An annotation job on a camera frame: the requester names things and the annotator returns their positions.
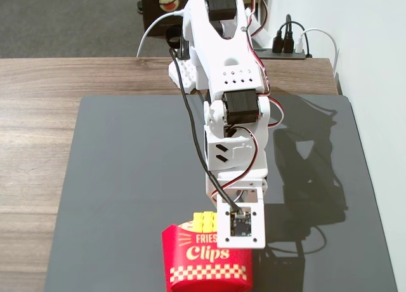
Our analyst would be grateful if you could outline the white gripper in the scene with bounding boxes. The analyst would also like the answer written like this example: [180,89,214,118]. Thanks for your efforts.
[204,168,269,209]

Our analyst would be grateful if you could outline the red fries clips box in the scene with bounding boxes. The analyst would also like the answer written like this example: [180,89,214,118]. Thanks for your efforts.
[160,221,254,292]

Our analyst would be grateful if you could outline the grey desk mat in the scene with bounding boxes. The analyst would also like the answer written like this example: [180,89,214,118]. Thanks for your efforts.
[43,95,399,292]

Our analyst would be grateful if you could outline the black usb hub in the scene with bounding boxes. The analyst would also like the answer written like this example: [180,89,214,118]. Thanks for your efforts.
[253,47,313,60]

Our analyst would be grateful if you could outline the black usb plug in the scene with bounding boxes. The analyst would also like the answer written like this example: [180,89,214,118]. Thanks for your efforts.
[272,20,305,54]
[283,13,295,54]

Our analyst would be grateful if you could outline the black speaker box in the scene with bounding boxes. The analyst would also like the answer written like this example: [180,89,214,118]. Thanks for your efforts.
[140,0,195,37]

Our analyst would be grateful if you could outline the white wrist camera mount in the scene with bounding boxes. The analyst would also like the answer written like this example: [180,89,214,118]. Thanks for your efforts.
[216,189,268,250]

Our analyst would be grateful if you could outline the black camera cable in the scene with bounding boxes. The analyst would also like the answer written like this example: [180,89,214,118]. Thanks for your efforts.
[169,46,244,216]

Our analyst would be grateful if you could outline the white usb cable with plug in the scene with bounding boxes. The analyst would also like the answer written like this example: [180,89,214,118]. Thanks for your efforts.
[296,28,339,79]

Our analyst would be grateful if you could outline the white power cable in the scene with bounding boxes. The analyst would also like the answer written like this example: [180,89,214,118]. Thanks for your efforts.
[136,10,187,58]

